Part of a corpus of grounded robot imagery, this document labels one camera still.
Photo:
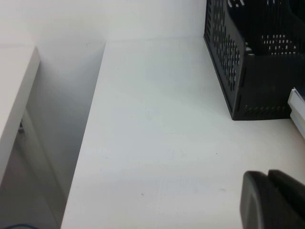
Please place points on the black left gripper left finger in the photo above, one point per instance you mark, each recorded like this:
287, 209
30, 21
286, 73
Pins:
259, 205

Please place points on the black plastic book stand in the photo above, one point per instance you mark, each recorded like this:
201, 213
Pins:
262, 83

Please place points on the white car suspension book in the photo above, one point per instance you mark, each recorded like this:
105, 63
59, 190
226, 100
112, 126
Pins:
299, 122

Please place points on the white side table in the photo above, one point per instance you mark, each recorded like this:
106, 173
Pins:
14, 83

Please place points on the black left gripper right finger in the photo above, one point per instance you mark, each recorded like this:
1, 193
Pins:
290, 188

